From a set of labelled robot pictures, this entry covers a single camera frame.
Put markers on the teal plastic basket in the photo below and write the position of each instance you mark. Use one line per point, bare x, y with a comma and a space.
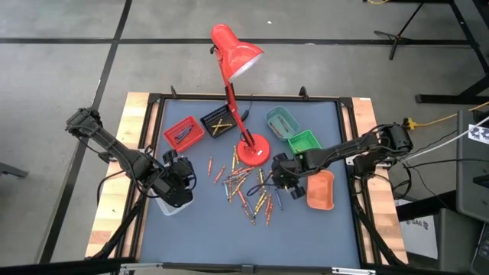
290, 114

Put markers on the white cardboard box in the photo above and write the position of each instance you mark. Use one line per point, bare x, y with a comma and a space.
416, 237

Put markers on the red desk lamp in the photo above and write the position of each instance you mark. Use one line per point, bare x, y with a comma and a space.
254, 151

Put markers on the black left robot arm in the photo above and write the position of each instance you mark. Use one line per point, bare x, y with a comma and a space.
114, 151

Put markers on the black tripod stand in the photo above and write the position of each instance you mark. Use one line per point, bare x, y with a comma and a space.
399, 38

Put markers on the orange crayon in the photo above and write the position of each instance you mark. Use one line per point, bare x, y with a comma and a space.
267, 202
209, 166
242, 170
269, 215
219, 174
230, 191
241, 197

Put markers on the dark grey box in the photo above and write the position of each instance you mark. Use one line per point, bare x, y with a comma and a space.
458, 240

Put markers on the green mesh basket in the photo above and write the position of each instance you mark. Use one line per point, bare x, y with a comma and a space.
305, 141

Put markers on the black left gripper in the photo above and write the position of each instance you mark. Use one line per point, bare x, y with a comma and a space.
177, 185

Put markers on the grey metal cabinet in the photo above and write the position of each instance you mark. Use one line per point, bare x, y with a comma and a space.
473, 172

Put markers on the yellow crayon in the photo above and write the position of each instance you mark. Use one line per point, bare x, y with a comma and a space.
217, 127
238, 186
234, 159
237, 154
261, 176
221, 125
259, 198
261, 206

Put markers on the clear plastic bin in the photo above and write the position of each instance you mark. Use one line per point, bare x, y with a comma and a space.
172, 211

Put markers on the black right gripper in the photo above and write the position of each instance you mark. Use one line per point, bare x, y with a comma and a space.
290, 172

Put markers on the black keyboard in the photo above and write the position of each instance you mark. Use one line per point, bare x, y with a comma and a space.
482, 252

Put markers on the black desk frame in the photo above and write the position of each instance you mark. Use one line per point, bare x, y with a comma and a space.
451, 99

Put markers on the blue-grey table mat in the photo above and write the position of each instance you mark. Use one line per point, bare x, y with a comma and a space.
214, 244

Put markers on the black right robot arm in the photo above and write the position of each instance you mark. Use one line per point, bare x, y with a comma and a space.
344, 151

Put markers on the blue crayon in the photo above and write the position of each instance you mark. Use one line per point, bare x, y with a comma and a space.
182, 132
278, 199
185, 135
226, 190
248, 208

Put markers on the white printed marker sheet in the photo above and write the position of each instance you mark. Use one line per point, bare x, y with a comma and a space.
479, 133

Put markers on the grey metal bracket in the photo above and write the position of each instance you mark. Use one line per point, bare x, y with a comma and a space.
11, 170

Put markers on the red mesh basket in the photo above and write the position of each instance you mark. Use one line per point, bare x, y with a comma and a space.
172, 135

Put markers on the orange plastic bin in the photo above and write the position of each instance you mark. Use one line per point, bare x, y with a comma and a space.
321, 193

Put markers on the black mesh basket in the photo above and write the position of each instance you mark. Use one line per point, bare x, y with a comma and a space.
208, 116

